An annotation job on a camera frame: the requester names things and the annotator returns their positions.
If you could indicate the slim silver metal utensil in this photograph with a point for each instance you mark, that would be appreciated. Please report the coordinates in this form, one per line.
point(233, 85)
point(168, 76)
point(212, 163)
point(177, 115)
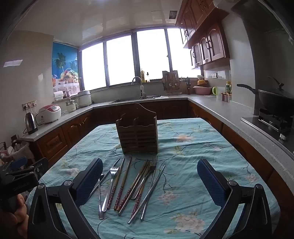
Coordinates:
point(100, 202)

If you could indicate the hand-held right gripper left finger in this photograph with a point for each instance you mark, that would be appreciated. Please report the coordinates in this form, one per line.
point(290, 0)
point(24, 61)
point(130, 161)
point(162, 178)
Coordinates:
point(90, 181)

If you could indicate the small white glass-lid cooker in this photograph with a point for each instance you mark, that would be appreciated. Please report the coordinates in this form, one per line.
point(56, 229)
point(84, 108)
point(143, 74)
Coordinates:
point(71, 105)

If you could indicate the teal floral tablecloth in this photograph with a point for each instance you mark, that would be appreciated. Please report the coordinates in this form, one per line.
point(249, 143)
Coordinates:
point(183, 160)

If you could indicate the black gas stove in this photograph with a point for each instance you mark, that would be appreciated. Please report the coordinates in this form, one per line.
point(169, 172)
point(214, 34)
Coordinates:
point(271, 124)

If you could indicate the black wok with lid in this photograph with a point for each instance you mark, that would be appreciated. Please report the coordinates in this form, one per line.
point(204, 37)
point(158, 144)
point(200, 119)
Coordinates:
point(275, 98)

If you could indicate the red and white rice cooker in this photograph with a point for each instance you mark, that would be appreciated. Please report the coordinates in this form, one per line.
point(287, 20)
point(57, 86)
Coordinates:
point(49, 113)

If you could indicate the tropical fruit print blind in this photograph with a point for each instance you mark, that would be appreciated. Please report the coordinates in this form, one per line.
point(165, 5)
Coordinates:
point(65, 59)

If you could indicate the grey kitchen countertop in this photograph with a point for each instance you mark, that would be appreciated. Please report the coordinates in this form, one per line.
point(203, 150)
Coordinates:
point(229, 110)

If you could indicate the large kitchen window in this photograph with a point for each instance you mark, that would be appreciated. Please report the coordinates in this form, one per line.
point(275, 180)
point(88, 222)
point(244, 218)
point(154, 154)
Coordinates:
point(151, 57)

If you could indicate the grey range hood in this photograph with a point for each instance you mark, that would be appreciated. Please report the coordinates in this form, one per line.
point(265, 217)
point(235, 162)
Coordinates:
point(264, 18)

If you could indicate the chrome kitchen faucet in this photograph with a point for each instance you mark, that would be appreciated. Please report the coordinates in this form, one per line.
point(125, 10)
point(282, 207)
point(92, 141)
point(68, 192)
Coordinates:
point(137, 79)

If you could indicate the silver metal fork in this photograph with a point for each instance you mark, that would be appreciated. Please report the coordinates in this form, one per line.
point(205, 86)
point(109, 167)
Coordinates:
point(114, 171)
point(153, 164)

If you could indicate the set of spice jars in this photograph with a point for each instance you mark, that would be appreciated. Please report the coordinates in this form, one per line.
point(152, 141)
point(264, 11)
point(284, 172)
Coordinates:
point(224, 97)

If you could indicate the wooden utensil holder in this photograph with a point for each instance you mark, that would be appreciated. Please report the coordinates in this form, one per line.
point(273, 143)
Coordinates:
point(137, 137)

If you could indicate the green yellow condiment bottle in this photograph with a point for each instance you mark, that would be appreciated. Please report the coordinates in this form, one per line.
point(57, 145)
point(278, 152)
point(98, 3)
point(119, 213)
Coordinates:
point(228, 87)

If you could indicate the orange bowl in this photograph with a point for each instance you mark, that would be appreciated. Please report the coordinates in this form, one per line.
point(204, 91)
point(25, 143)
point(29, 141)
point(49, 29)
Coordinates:
point(201, 82)

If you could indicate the steel electric kettle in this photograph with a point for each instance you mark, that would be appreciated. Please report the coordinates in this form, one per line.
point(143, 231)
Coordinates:
point(31, 124)

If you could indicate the wooden base cabinets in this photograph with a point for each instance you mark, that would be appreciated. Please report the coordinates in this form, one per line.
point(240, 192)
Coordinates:
point(75, 128)

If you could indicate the ceiling vent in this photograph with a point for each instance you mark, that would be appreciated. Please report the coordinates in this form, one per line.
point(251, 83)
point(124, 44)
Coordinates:
point(172, 14)

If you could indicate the clear bottle with dark cap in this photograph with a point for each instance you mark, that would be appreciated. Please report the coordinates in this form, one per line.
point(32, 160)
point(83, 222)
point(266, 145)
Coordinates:
point(147, 77)

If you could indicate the large white electric cooker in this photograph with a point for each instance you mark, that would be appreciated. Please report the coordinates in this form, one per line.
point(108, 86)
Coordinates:
point(84, 97)

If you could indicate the white wall switch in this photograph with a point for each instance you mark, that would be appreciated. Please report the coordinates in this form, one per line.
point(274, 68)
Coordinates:
point(214, 75)

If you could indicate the wall power socket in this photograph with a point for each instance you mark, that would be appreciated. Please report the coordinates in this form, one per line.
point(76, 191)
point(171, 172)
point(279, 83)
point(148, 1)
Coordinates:
point(29, 105)

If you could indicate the pink plastic basin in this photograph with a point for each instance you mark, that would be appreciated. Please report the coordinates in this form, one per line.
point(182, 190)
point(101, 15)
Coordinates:
point(202, 90)

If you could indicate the wooden dish rack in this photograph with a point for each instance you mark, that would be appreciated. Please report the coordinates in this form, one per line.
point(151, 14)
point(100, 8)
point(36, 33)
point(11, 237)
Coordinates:
point(171, 82)

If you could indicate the yellow oil bottle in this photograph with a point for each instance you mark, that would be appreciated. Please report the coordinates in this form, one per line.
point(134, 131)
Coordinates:
point(142, 76)

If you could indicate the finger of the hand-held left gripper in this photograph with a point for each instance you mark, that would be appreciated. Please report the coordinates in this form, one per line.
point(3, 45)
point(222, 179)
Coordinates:
point(39, 167)
point(19, 162)

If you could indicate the person's left hand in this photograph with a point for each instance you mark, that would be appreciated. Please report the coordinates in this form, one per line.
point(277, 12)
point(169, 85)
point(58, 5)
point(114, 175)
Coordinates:
point(19, 206)

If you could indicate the wooden upper cabinets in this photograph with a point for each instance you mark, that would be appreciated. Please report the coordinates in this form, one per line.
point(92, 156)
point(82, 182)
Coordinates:
point(206, 41)

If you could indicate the steel kitchen sink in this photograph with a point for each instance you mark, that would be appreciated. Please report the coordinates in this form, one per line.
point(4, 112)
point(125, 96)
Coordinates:
point(128, 100)

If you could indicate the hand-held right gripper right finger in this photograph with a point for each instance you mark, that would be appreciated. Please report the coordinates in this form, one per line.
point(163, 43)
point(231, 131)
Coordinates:
point(211, 181)

